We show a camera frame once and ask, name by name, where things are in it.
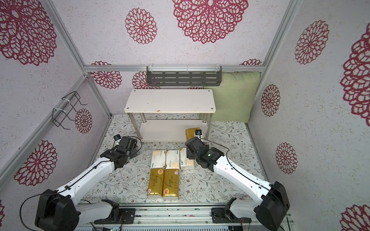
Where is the gold tissue pack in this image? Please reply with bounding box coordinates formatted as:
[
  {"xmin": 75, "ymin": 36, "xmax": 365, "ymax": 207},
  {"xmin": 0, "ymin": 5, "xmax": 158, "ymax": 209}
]
[
  {"xmin": 162, "ymin": 168, "xmax": 180, "ymax": 200},
  {"xmin": 186, "ymin": 128, "xmax": 200, "ymax": 141},
  {"xmin": 147, "ymin": 168, "xmax": 165, "ymax": 199}
]

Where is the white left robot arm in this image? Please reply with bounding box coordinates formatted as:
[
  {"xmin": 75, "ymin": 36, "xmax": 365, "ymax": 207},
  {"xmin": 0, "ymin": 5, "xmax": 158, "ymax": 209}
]
[{"xmin": 35, "ymin": 135, "xmax": 142, "ymax": 231}]

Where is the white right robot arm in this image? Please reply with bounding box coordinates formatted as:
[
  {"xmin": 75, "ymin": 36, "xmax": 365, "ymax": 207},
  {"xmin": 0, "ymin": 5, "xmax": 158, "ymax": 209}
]
[{"xmin": 185, "ymin": 137, "xmax": 290, "ymax": 231}]

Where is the white tissue pack right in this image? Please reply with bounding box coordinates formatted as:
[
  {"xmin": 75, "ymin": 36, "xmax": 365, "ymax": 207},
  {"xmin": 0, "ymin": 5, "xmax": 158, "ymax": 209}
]
[{"xmin": 180, "ymin": 147, "xmax": 195, "ymax": 170}]

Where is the white tissue pack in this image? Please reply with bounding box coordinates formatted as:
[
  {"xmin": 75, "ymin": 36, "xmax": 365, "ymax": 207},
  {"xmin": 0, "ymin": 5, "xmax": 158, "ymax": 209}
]
[
  {"xmin": 165, "ymin": 150, "xmax": 180, "ymax": 169},
  {"xmin": 180, "ymin": 147, "xmax": 195, "ymax": 170},
  {"xmin": 150, "ymin": 150, "xmax": 167, "ymax": 168}
]

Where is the white tissue pack left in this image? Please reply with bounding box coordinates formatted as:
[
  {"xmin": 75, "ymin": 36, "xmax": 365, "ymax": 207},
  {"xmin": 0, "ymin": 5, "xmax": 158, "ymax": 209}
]
[{"xmin": 150, "ymin": 150, "xmax": 167, "ymax": 168}]

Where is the white tissue pack middle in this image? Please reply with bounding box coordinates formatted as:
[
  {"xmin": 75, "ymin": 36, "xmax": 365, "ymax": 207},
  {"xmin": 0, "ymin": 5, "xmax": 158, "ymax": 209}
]
[{"xmin": 165, "ymin": 150, "xmax": 180, "ymax": 169}]

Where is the white two-tier metal-legged shelf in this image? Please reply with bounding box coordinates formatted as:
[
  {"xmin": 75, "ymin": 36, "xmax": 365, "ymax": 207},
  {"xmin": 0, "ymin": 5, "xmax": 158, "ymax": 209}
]
[{"xmin": 124, "ymin": 89, "xmax": 216, "ymax": 142}]

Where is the green fabric cushion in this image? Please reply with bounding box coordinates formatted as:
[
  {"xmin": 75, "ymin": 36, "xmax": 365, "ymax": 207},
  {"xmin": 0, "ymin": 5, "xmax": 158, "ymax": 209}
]
[{"xmin": 204, "ymin": 72, "xmax": 261, "ymax": 123}]

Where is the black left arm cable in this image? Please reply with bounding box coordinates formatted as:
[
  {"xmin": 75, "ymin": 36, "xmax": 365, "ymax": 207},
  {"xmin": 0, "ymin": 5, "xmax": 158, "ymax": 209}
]
[{"xmin": 19, "ymin": 135, "xmax": 144, "ymax": 231}]

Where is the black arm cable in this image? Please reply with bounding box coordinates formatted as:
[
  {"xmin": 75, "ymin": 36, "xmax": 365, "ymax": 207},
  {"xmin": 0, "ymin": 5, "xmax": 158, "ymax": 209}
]
[
  {"xmin": 202, "ymin": 138, "xmax": 287, "ymax": 231},
  {"xmin": 19, "ymin": 135, "xmax": 144, "ymax": 231}
]

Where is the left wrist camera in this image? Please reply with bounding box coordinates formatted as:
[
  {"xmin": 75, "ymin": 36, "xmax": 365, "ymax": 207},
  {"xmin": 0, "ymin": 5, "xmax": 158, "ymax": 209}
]
[{"xmin": 114, "ymin": 134, "xmax": 121, "ymax": 141}]

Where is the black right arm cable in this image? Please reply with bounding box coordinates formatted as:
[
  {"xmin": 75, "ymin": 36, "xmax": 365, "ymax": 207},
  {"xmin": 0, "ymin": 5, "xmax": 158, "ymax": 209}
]
[{"xmin": 202, "ymin": 138, "xmax": 287, "ymax": 231}]

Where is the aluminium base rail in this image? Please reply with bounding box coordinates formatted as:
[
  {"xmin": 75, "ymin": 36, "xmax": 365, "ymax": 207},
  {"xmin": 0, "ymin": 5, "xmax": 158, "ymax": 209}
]
[{"xmin": 75, "ymin": 203, "xmax": 295, "ymax": 231}]

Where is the black wire wall rack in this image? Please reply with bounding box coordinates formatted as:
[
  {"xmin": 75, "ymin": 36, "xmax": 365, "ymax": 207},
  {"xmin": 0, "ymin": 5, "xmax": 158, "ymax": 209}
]
[{"xmin": 51, "ymin": 91, "xmax": 87, "ymax": 130}]

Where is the grey wall-mounted metal rack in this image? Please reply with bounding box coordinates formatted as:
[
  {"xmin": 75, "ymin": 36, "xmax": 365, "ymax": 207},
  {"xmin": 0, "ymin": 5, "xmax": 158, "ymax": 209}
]
[{"xmin": 146, "ymin": 66, "xmax": 222, "ymax": 87}]

